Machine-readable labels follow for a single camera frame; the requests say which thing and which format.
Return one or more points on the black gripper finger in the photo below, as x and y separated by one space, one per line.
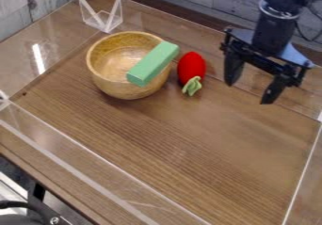
233 65
273 89

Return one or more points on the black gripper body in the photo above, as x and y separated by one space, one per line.
265 47

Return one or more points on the green rectangular block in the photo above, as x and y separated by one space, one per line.
152 63

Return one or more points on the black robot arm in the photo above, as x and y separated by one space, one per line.
264 47

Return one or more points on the brown wooden bowl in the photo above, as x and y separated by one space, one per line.
112 56

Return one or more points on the red toy strawberry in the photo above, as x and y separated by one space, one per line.
191 69

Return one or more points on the clear acrylic stand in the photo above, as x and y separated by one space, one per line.
102 20

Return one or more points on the black metal clamp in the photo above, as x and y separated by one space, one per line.
38 210

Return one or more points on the clear acrylic tray wall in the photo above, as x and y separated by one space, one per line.
101 191

